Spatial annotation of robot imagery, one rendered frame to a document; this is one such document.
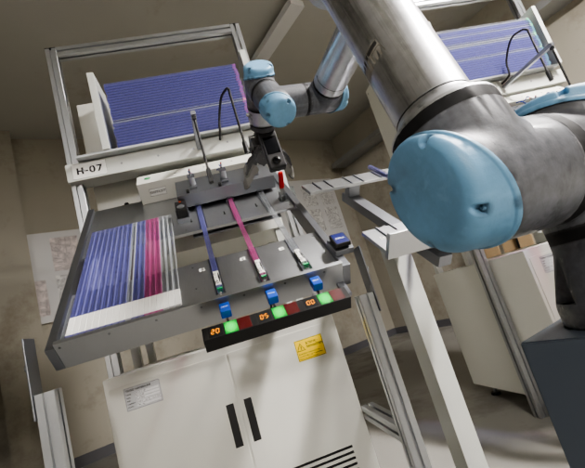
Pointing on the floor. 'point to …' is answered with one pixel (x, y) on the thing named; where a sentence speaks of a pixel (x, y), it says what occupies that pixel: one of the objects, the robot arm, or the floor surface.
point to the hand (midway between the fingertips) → (270, 186)
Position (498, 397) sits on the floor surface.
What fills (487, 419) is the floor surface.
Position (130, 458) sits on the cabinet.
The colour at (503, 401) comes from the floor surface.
